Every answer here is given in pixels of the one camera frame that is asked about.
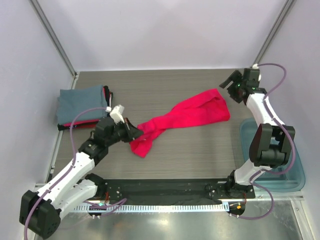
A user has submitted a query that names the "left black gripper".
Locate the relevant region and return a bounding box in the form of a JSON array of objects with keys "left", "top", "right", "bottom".
[{"left": 105, "top": 117, "right": 143, "bottom": 146}]

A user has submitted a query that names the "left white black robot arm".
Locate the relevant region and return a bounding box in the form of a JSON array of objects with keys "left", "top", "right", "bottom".
[{"left": 19, "top": 117, "right": 143, "bottom": 239}]

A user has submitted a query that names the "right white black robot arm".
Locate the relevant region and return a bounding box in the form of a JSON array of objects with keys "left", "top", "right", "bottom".
[{"left": 219, "top": 64, "right": 296, "bottom": 198}]

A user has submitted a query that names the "folded black t shirt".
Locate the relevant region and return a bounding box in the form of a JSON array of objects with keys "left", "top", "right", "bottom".
[{"left": 57, "top": 85, "right": 114, "bottom": 132}]

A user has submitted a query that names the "folded grey-blue t shirt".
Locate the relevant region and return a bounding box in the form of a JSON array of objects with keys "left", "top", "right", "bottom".
[{"left": 56, "top": 85, "right": 110, "bottom": 124}]

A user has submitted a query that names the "blue plastic bin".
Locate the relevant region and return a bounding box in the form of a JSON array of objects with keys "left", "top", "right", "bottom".
[{"left": 239, "top": 118, "right": 306, "bottom": 193}]

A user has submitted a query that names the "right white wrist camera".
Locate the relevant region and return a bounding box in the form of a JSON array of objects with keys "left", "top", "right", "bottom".
[{"left": 251, "top": 63, "right": 262, "bottom": 82}]

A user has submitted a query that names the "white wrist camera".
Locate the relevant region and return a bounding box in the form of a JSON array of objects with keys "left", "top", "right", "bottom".
[
  {"left": 105, "top": 104, "right": 125, "bottom": 124},
  {"left": 251, "top": 63, "right": 262, "bottom": 82}
]

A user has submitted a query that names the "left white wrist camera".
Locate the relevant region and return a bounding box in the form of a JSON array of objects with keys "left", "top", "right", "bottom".
[{"left": 105, "top": 104, "right": 125, "bottom": 124}]

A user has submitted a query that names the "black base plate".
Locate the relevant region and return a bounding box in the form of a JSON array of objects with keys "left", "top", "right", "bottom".
[{"left": 92, "top": 178, "right": 256, "bottom": 206}]

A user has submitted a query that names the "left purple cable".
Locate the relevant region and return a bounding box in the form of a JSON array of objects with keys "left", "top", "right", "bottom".
[{"left": 23, "top": 107, "right": 127, "bottom": 240}]

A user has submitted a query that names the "slotted cable duct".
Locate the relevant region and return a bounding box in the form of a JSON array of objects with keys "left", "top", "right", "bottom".
[{"left": 71, "top": 202, "right": 230, "bottom": 213}]

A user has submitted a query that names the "right aluminium frame post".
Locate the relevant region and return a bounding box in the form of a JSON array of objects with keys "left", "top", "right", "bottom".
[{"left": 252, "top": 0, "right": 297, "bottom": 65}]

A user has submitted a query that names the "aluminium frame post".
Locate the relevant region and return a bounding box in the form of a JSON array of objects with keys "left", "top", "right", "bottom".
[
  {"left": 28, "top": 0, "right": 77, "bottom": 79},
  {"left": 252, "top": 0, "right": 297, "bottom": 65}
]

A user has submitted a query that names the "left aluminium frame post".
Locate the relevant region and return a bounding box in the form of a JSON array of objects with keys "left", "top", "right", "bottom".
[{"left": 28, "top": 0, "right": 77, "bottom": 79}]

